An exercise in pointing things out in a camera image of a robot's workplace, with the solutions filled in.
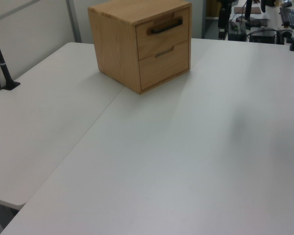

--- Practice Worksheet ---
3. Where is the black metal drawer handle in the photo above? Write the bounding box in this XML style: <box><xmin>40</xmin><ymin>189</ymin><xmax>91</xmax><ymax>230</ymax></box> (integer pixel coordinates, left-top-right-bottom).
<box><xmin>146</xmin><ymin>17</ymin><xmax>183</xmax><ymax>35</ymax></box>

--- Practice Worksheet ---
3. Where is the black camera stand pole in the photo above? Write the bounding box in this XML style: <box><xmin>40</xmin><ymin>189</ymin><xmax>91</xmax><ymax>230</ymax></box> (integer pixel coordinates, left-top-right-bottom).
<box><xmin>0</xmin><ymin>21</ymin><xmax>22</xmax><ymax>92</ymax></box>

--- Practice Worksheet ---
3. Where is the black monitor stand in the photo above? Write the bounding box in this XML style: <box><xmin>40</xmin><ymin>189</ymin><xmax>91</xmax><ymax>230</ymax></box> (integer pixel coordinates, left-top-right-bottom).
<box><xmin>236</xmin><ymin>0</ymin><xmax>262</xmax><ymax>28</ymax></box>

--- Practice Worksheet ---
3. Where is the wooden two-drawer cabinet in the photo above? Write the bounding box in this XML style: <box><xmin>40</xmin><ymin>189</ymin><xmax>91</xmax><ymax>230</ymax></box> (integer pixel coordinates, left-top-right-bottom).
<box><xmin>87</xmin><ymin>0</ymin><xmax>192</xmax><ymax>95</ymax></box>

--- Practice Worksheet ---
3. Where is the black computer keyboard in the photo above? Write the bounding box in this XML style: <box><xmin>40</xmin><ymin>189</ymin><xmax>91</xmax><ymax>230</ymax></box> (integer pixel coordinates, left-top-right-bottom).
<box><xmin>279</xmin><ymin>6</ymin><xmax>294</xmax><ymax>29</ymax></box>

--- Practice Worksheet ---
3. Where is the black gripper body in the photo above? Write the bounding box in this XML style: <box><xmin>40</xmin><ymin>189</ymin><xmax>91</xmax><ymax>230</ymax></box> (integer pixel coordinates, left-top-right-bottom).
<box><xmin>218</xmin><ymin>7</ymin><xmax>230</xmax><ymax>30</ymax></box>

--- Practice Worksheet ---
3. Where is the grey metal partition post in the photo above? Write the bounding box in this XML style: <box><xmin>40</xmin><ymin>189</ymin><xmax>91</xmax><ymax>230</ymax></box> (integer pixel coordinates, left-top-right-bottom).
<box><xmin>65</xmin><ymin>0</ymin><xmax>83</xmax><ymax>44</ymax></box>

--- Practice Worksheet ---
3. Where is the wooden drawer with black handle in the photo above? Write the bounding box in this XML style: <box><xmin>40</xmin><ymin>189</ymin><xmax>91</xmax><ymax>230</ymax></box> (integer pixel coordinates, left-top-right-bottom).
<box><xmin>135</xmin><ymin>7</ymin><xmax>190</xmax><ymax>60</ymax></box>

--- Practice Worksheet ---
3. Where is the black green electronic device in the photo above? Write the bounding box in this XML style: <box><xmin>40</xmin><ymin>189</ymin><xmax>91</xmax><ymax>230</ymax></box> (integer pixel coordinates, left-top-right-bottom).
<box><xmin>228</xmin><ymin>22</ymin><xmax>247</xmax><ymax>41</ymax></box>

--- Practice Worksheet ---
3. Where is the black computer box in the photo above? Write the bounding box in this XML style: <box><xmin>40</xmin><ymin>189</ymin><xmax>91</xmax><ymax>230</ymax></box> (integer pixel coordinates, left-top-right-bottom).
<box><xmin>250</xmin><ymin>28</ymin><xmax>278</xmax><ymax>45</ymax></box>

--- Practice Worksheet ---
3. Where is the wooden drawer with notch pull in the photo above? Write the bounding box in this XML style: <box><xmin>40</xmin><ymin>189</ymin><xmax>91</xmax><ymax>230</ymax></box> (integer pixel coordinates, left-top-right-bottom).
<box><xmin>138</xmin><ymin>40</ymin><xmax>190</xmax><ymax>92</ymax></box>

